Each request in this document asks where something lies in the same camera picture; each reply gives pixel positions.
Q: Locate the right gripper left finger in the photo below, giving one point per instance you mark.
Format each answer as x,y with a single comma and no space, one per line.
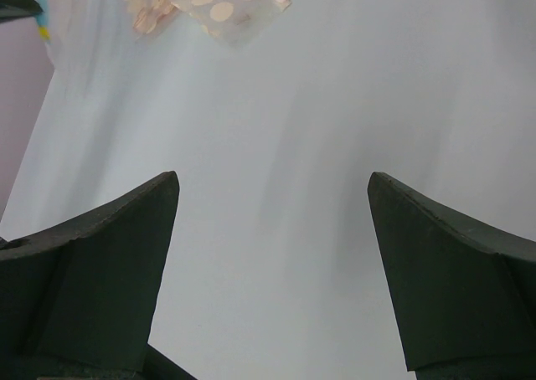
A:
81,295

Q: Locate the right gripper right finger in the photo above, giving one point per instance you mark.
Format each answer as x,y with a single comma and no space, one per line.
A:
463,292

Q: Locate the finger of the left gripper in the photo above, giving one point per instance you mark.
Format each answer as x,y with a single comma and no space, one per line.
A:
18,9

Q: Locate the blue zipper clear bag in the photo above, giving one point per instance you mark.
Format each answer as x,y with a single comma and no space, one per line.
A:
79,35

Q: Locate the polka dot zip bag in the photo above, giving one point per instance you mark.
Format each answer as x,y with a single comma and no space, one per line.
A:
230,21

